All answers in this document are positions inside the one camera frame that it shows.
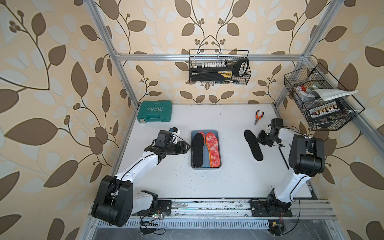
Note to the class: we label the green plastic tool case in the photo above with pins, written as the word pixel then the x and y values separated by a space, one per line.
pixel 155 111

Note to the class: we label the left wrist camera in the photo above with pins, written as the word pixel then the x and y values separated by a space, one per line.
pixel 175 131

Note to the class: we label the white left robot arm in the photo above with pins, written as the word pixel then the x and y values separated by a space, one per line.
pixel 115 201

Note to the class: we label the black wire basket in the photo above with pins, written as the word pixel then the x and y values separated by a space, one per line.
pixel 219 66
pixel 321 115

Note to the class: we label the black wire basket back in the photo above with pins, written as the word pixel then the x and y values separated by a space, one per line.
pixel 219 66

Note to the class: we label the orange handled pliers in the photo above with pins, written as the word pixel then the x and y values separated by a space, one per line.
pixel 258 116

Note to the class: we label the white paper in basket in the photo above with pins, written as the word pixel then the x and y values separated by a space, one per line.
pixel 331 94

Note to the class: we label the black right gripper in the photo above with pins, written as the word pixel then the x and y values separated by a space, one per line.
pixel 260 138

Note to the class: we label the black wire basket right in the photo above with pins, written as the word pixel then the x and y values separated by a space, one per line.
pixel 321 115

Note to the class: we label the black insole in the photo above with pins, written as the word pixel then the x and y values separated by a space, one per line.
pixel 197 151
pixel 254 145

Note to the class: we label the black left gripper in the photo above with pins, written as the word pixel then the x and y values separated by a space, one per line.
pixel 183 147

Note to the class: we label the red insole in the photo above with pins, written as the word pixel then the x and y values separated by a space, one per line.
pixel 212 144
pixel 203 136

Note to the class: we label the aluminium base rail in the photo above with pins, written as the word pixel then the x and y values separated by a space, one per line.
pixel 228 214

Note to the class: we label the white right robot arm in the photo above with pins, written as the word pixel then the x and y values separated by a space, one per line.
pixel 306 159

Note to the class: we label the black hex key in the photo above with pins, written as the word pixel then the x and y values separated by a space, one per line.
pixel 284 159

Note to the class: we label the blue-grey storage box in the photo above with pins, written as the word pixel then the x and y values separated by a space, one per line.
pixel 206 164

